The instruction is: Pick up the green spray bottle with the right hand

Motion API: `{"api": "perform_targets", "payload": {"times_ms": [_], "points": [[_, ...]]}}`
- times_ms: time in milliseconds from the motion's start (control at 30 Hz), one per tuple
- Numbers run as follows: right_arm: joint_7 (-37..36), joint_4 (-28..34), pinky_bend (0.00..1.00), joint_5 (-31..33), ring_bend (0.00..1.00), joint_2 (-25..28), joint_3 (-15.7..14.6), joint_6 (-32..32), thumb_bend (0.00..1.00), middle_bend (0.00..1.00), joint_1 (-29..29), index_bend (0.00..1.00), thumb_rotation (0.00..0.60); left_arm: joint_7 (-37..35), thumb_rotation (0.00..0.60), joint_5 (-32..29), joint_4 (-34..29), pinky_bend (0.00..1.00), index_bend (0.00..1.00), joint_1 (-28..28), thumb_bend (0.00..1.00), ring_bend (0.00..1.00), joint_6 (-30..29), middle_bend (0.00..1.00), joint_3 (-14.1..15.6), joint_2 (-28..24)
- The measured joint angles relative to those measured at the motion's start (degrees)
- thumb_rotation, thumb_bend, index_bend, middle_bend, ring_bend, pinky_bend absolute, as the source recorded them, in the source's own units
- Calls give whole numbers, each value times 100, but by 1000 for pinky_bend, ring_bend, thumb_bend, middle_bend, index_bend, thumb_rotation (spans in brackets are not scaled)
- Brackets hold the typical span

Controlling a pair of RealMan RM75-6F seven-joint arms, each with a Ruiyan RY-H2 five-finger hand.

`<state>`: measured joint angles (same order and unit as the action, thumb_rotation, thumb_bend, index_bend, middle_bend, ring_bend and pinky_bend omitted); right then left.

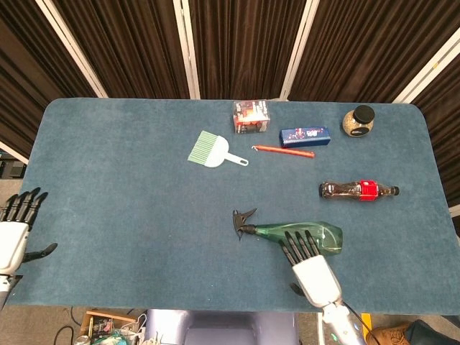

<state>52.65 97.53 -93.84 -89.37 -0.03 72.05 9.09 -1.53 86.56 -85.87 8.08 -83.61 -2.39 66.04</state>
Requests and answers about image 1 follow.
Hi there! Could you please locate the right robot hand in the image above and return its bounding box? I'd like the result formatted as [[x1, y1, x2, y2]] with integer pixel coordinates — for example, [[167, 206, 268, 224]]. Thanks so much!
[[278, 229, 343, 308]]

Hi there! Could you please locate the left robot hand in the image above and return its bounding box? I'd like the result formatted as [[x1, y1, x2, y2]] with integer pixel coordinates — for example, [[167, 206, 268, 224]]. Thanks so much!
[[0, 187, 59, 276]]

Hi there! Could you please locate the green spray bottle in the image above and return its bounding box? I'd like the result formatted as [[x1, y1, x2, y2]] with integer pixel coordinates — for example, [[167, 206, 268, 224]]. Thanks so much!
[[232, 208, 344, 257]]

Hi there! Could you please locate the cola bottle with red label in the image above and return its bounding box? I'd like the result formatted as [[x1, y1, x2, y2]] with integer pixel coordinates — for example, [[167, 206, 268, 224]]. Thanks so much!
[[318, 180, 400, 202]]

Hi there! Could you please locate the brown leather shoe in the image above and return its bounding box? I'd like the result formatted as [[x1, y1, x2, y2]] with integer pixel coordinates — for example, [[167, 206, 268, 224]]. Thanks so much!
[[365, 322, 413, 345]]

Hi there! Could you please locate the robot torso base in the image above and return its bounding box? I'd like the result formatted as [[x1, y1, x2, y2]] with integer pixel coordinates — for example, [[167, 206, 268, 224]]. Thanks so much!
[[144, 308, 300, 345]]

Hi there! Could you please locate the red candle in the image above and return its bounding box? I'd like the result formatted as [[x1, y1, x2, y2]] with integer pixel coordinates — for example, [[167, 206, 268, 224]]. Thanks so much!
[[251, 144, 316, 160]]

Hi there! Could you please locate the wooden crate with clutter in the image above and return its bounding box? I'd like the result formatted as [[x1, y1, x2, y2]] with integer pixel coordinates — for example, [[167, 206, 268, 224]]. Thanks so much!
[[79, 310, 146, 345]]

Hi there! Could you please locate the blue rectangular box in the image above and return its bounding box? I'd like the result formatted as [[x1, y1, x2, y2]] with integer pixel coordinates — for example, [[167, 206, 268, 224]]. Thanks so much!
[[279, 125, 332, 149]]

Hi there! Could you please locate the blue table cloth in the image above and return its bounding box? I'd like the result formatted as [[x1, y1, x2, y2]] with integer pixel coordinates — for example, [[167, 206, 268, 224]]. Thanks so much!
[[6, 98, 460, 317]]

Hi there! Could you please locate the white brush with green bristles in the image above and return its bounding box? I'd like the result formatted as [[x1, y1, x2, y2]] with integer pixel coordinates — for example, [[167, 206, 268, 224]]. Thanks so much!
[[187, 130, 249, 169]]

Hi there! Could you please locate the round glass jar black lid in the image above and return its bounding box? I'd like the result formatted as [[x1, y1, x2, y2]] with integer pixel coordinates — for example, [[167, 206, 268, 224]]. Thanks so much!
[[341, 105, 376, 138]]

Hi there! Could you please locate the red black small box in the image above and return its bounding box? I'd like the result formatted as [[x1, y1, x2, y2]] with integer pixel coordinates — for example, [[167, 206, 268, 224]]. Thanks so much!
[[231, 98, 272, 134]]

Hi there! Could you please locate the white folding screen frame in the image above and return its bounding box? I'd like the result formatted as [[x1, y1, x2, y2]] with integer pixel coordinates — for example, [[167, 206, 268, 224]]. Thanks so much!
[[0, 0, 460, 165]]

